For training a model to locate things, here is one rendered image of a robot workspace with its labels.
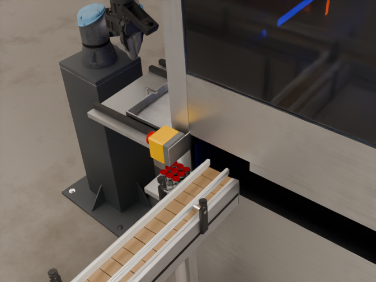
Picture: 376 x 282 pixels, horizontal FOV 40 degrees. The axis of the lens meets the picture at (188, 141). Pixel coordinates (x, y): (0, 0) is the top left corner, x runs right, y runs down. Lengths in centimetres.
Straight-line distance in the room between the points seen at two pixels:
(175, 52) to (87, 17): 86
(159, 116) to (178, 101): 34
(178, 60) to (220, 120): 18
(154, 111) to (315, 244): 70
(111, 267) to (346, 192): 56
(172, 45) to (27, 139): 203
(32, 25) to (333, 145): 360
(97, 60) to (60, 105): 128
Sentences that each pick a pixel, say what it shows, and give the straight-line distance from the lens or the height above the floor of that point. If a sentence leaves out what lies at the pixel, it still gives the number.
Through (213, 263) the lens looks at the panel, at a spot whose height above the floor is 49.
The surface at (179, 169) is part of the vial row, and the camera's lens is 144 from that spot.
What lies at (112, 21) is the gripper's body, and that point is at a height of 122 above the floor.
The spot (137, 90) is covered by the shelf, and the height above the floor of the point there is 88.
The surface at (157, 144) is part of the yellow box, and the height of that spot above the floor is 102.
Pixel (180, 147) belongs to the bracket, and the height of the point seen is 100.
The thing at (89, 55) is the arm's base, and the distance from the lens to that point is 217.
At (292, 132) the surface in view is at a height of 116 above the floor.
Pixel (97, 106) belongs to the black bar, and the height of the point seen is 90.
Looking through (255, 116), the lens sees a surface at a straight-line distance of 122.
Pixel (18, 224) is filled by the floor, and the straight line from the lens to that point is 271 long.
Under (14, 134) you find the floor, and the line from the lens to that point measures 328.
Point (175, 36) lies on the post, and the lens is 126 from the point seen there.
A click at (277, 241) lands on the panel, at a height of 77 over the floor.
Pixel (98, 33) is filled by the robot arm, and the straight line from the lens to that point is 212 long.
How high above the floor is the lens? 191
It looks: 40 degrees down
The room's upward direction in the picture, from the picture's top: 4 degrees counter-clockwise
